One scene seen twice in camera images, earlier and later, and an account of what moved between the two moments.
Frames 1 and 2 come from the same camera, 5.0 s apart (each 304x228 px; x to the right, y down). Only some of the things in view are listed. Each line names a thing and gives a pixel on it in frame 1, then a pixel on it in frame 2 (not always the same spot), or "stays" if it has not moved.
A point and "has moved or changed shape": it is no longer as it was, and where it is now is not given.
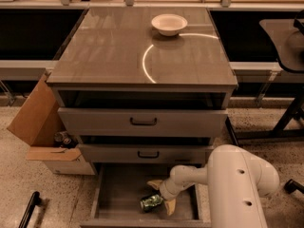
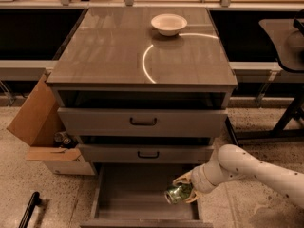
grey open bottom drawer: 118,190 stays
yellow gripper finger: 155,183 → 183,179
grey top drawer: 142,122 stays
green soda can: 151,202 has moved or changed shape
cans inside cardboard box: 63,139 stays
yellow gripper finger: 170,206 → 194,197
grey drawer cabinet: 142,85 stays
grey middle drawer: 142,154 stays
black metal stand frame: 280,131 stays
